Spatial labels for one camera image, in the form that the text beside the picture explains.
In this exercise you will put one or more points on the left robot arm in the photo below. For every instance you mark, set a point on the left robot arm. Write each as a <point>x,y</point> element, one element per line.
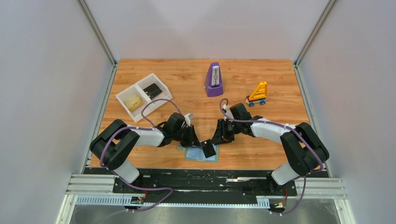
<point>113,145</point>

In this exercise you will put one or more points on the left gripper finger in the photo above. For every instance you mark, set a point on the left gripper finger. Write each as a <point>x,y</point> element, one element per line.
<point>186,143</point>
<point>193,139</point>

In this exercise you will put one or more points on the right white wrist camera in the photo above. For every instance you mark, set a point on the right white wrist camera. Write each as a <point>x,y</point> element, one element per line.
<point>226,111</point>

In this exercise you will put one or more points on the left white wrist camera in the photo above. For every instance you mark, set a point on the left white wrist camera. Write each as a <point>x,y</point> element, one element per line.
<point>188,119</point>

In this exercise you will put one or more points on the yellow toy car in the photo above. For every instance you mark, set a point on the yellow toy car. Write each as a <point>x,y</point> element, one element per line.
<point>258,96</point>

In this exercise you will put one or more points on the white two-compartment tray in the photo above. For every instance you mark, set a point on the white two-compartment tray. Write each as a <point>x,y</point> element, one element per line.
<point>148,104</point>

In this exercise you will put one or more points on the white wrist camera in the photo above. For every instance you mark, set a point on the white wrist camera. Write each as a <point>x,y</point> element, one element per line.
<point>226,111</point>
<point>188,119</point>

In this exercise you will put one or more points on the aluminium slotted rail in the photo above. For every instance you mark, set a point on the aluminium slotted rail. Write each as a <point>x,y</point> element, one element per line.
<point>110,190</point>

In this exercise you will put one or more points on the gold card in tray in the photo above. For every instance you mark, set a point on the gold card in tray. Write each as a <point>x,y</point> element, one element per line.
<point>133,102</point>

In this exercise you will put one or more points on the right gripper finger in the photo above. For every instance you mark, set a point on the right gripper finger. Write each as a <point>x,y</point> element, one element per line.
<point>227,138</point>
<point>217,138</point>

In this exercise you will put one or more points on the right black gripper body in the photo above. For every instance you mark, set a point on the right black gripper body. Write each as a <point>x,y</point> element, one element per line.
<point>226,127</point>

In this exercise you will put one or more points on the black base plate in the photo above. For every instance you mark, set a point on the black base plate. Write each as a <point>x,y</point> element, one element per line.
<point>249,181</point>

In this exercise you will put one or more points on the black card in tray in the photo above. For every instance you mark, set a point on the black card in tray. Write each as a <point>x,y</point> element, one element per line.
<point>152,91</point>

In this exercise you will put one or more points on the purple metronome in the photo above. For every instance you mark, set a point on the purple metronome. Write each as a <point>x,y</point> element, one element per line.
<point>213,81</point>

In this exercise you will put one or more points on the green card holder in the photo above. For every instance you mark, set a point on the green card holder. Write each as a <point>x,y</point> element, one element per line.
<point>197,154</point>

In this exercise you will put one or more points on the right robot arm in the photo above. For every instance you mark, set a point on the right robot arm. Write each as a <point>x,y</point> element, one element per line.
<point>304,150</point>

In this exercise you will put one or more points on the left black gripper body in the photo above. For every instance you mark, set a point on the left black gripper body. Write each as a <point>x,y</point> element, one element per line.
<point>185,133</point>

